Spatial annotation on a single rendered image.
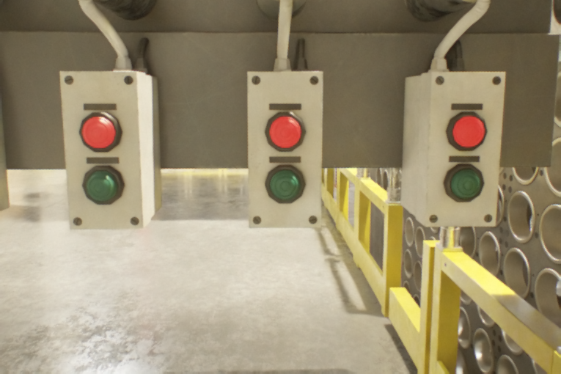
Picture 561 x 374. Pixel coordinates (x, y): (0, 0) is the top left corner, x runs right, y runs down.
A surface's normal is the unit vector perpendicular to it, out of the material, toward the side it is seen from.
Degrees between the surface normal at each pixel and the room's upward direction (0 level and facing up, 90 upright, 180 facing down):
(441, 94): 90
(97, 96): 90
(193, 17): 90
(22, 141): 90
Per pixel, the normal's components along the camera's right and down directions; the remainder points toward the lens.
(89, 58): 0.03, 0.14
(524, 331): -1.00, 0.00
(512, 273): 0.03, -0.25
